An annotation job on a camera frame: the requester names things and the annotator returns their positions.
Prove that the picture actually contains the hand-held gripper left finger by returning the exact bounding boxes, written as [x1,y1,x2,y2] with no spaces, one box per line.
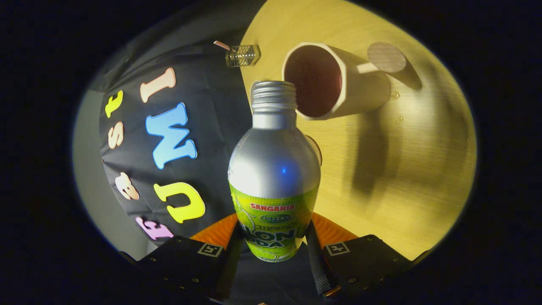
[135,213,245,302]

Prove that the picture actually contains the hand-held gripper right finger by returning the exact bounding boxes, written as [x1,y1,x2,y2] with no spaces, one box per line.
[305,213,413,302]

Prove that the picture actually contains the silver green juice bottle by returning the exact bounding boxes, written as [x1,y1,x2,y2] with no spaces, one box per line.
[228,80,321,262]

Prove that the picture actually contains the round wooden coaster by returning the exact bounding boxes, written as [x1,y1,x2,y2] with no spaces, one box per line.
[305,135,323,166]

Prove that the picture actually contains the cream cup with wooden handle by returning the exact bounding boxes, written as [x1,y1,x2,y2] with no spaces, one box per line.
[282,41,422,121]

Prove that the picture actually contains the wooden table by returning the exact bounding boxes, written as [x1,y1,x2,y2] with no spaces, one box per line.
[239,0,478,261]

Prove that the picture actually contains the wire mesh holder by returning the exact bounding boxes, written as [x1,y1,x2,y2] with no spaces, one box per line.
[225,44,262,68]

